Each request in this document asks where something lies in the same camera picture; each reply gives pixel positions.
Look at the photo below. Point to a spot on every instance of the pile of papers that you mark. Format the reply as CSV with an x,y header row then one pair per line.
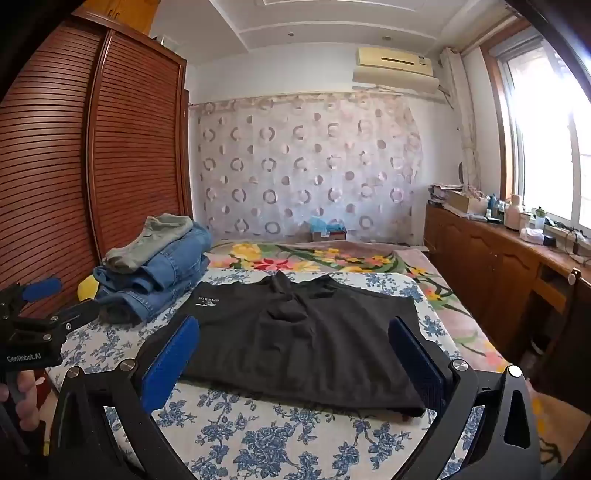
x,y
445,191

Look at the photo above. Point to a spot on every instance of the white thermos jug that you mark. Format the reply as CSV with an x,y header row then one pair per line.
x,y
513,214

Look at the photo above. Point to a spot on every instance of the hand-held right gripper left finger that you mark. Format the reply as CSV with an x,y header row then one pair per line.
x,y
171,364

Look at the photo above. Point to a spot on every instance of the brown wooden cabinet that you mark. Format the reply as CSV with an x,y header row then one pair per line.
x,y
480,272

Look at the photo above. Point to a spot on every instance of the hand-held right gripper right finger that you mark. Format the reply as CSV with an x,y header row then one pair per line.
x,y
415,364

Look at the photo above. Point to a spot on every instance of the blue plastic bag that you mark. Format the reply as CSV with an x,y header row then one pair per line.
x,y
325,224

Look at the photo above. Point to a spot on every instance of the yellow cloth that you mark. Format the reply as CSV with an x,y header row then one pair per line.
x,y
87,288

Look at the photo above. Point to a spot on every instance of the open cardboard box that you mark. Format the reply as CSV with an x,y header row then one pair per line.
x,y
466,203

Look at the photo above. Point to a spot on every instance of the brown slatted wooden wardrobe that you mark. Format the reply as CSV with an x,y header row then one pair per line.
x,y
69,184

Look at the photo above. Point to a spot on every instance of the white tissue pack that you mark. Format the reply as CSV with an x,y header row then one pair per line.
x,y
532,235

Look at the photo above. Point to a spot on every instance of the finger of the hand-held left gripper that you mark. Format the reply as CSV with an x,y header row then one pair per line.
x,y
74,316
42,288

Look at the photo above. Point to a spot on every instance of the folded grey pants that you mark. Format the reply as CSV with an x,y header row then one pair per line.
x,y
147,244

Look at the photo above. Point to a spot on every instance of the black pants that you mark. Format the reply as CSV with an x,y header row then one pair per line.
x,y
295,341

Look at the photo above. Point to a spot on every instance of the white bundled curtain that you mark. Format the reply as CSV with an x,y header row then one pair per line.
x,y
464,120

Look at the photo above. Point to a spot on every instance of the window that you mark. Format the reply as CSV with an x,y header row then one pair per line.
x,y
549,138

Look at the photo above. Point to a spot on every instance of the blue floral bed sheet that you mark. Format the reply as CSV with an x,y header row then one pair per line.
x,y
258,443

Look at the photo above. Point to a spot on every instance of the person's left hand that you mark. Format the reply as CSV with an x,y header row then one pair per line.
x,y
31,401

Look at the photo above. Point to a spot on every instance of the small green capped bottle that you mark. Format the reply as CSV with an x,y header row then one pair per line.
x,y
539,218

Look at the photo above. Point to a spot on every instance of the folded blue jeans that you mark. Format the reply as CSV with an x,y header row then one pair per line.
x,y
152,295
184,258

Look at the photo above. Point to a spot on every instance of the wall air conditioner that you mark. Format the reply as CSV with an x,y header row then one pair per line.
x,y
397,69

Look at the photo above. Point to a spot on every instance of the colourful floral blanket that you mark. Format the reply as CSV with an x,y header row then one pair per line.
x,y
443,304

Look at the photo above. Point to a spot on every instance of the circle patterned sheer curtain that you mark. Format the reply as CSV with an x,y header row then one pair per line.
x,y
304,166

